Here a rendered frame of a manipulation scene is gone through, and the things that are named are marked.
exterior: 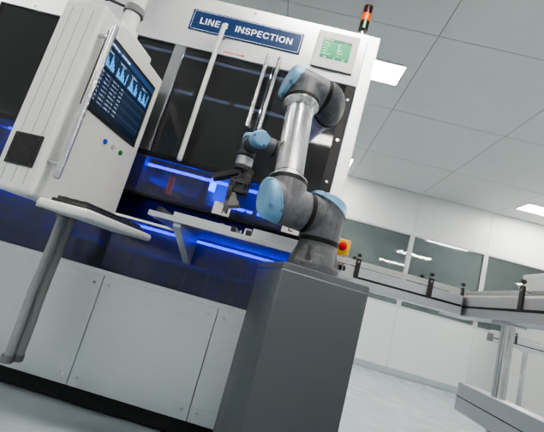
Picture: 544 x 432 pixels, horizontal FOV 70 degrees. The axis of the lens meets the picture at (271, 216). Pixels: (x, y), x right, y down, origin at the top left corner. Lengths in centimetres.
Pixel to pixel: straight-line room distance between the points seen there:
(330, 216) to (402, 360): 575
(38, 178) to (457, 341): 640
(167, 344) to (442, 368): 559
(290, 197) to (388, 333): 571
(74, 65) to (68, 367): 126
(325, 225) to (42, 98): 109
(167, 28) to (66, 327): 155
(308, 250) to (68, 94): 100
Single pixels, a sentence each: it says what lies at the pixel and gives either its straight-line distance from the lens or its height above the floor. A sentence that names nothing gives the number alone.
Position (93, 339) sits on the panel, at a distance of 198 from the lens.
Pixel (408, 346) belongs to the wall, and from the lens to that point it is 677.
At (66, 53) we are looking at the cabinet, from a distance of 169.
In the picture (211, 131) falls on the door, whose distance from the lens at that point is 200.
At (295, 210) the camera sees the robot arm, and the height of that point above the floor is 93.
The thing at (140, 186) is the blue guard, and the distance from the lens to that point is 198.
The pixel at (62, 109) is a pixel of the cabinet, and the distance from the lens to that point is 158.
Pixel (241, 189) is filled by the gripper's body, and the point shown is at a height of 109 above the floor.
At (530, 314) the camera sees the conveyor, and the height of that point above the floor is 88.
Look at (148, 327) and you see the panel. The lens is 189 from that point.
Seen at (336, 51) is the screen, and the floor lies 196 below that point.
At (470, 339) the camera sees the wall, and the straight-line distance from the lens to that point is 712.
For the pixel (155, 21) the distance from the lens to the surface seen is 237.
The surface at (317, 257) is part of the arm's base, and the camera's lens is 107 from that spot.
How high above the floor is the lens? 71
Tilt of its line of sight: 11 degrees up
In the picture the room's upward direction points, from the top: 16 degrees clockwise
